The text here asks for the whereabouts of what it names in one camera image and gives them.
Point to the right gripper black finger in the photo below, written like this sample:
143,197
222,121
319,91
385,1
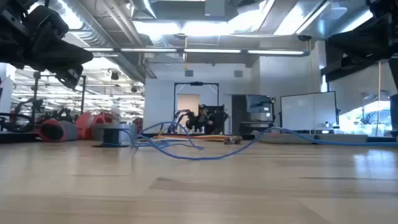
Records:
348,46

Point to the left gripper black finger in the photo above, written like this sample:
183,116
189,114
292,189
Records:
59,54
71,77

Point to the black plastic spool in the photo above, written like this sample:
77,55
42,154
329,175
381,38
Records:
111,137

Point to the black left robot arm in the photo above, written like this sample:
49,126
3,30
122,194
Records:
12,7

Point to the black background robot arm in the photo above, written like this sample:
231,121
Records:
31,104
179,115

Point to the black hanging spot lamp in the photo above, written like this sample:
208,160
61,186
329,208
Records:
114,75
134,89

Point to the red tape dispenser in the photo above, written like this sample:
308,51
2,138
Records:
82,124

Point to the grey cylinder with red rim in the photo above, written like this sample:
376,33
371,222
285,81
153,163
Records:
70,130

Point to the whiteboard on stand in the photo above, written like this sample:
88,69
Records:
308,112

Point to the long ceiling light strip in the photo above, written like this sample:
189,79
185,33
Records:
149,49

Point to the black cabinet with monitor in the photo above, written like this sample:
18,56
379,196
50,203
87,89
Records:
239,112

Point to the person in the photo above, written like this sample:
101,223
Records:
203,119

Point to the black robot station frame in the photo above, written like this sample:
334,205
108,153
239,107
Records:
83,96

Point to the black dome camera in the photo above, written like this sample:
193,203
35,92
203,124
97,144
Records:
304,37

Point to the grey duct tape roll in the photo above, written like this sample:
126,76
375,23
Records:
97,132

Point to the grey wall vent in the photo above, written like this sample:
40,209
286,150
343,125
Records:
189,73
238,73

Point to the black gantry frame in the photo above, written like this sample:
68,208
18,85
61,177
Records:
196,83

